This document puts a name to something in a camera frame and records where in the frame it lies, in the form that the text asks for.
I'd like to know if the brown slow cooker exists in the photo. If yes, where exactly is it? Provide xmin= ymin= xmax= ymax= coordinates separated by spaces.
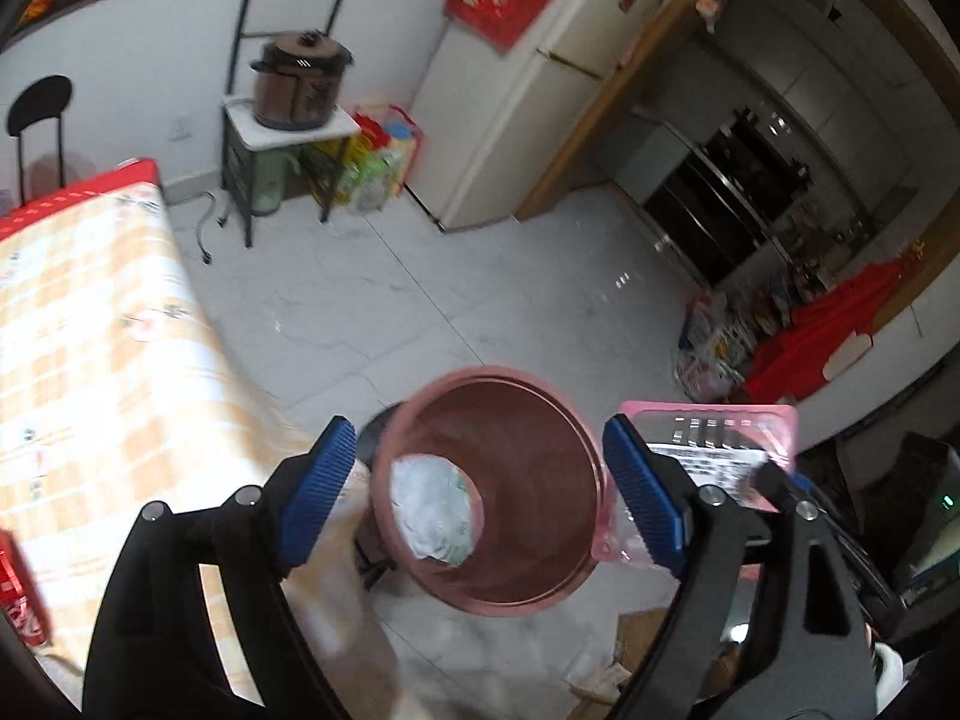
xmin=250 ymin=30 xmax=353 ymax=131

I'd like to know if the red drink can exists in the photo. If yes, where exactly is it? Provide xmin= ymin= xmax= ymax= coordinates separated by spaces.
xmin=0 ymin=531 xmax=50 ymax=647

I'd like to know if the table with plaid tablecloth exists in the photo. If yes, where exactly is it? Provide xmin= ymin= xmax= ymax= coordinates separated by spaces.
xmin=0 ymin=157 xmax=398 ymax=720

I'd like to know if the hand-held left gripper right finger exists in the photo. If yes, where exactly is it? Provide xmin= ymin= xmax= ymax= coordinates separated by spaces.
xmin=604 ymin=414 xmax=878 ymax=720

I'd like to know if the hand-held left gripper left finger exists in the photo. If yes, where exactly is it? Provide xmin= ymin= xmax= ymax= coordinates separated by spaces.
xmin=81 ymin=415 xmax=357 ymax=720

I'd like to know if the cardboard box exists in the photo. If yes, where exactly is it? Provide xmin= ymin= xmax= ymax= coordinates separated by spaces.
xmin=566 ymin=606 xmax=747 ymax=720

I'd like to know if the white board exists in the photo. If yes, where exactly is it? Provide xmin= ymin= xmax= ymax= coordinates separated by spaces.
xmin=820 ymin=330 xmax=876 ymax=385

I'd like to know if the black kitchen cabinet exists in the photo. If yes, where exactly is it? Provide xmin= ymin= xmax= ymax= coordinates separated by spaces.
xmin=641 ymin=109 xmax=817 ymax=287

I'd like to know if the pile of packaged goods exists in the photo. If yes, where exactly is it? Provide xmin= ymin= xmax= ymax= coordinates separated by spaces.
xmin=677 ymin=291 xmax=760 ymax=404

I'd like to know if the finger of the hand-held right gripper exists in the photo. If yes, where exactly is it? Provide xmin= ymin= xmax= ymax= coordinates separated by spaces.
xmin=752 ymin=457 xmax=905 ymax=620

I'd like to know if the pink trash bin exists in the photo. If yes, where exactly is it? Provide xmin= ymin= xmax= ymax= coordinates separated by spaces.
xmin=371 ymin=366 xmax=607 ymax=617

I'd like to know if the white refrigerator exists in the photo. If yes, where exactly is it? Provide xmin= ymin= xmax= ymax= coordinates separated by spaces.
xmin=407 ymin=0 xmax=665 ymax=233

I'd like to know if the white plastic bag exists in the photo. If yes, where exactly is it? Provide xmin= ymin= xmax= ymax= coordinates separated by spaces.
xmin=388 ymin=451 xmax=487 ymax=567

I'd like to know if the black chair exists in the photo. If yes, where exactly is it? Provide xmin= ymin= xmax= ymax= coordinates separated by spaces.
xmin=6 ymin=75 xmax=74 ymax=205

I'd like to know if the black power cable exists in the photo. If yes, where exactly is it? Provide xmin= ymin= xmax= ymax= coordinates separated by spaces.
xmin=193 ymin=193 xmax=232 ymax=266

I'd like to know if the pale green jug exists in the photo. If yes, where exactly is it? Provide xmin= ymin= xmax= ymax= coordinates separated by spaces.
xmin=253 ymin=150 xmax=292 ymax=215

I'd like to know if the pink plastic packet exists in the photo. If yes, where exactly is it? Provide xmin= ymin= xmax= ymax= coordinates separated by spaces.
xmin=591 ymin=400 xmax=798 ymax=569

